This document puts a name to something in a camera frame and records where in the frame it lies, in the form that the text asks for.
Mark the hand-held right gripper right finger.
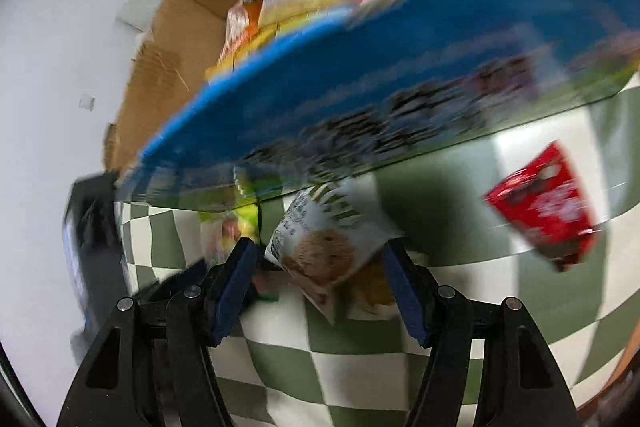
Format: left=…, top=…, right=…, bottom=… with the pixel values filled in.
left=382, top=237, right=583, bottom=427

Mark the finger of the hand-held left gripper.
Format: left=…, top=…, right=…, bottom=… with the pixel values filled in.
left=136, top=259, right=207, bottom=304

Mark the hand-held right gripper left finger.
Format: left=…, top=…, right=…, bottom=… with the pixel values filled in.
left=56, top=237, right=261, bottom=427

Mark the white cookie packet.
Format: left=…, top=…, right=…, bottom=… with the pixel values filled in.
left=264, top=179, right=401, bottom=325

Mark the blue printed cardboard box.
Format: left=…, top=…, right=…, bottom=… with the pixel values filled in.
left=102, top=0, right=640, bottom=208

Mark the orange cartoon face packet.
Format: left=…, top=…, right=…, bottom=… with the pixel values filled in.
left=217, top=0, right=278, bottom=68

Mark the yellow ridged snack packet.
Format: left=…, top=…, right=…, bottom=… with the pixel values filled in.
left=260, top=0, right=351, bottom=35

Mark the colourful candy ball bag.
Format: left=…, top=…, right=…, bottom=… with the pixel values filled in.
left=197, top=167, right=263, bottom=268

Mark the green white checkered blanket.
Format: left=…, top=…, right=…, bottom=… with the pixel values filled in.
left=112, top=72, right=640, bottom=427

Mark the small bright red packet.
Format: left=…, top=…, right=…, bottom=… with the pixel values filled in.
left=482, top=141, right=606, bottom=273

